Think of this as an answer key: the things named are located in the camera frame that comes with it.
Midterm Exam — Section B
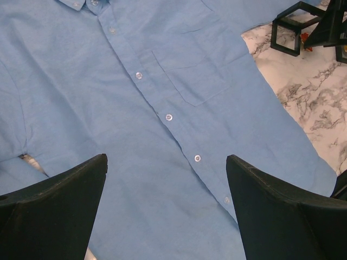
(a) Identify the black brooch box yellow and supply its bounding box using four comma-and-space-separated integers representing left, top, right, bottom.
335, 45, 347, 64

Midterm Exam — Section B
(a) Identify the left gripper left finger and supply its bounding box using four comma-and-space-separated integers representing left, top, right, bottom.
1, 154, 107, 259

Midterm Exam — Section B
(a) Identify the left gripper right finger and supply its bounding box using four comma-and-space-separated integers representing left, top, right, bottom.
226, 155, 346, 259

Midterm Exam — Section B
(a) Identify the black brooch box red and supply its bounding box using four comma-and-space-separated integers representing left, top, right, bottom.
270, 1, 325, 57

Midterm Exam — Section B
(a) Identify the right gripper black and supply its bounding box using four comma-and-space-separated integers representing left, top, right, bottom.
305, 0, 346, 49

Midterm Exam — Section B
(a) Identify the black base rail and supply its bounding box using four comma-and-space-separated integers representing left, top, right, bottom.
330, 170, 347, 201

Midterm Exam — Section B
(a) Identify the red orange leaf brooch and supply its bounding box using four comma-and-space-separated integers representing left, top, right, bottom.
300, 32, 313, 52

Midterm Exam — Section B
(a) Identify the light blue button shirt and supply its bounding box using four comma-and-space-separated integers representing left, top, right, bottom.
1, 1, 337, 259

